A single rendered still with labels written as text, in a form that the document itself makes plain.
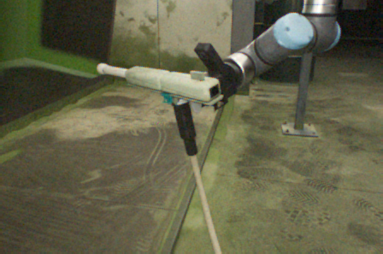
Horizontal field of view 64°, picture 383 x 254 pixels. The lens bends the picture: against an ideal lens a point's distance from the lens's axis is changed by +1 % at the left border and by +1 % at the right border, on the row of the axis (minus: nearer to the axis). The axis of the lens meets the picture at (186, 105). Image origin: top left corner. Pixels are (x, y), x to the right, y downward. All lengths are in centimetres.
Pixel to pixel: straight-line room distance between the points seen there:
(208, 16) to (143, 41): 63
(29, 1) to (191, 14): 164
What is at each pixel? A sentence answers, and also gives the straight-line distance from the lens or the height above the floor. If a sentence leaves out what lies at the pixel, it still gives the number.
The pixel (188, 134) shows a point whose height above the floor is 42.
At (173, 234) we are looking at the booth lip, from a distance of 103.
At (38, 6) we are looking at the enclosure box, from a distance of 135.
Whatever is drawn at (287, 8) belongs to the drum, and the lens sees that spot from 318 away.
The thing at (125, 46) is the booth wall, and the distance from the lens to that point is 294.
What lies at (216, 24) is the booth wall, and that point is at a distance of 270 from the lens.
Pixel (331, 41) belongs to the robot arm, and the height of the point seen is 63.
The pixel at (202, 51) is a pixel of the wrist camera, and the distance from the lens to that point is 74.
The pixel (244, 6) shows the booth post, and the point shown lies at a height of 76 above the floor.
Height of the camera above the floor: 70
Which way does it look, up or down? 17 degrees down
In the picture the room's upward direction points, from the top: straight up
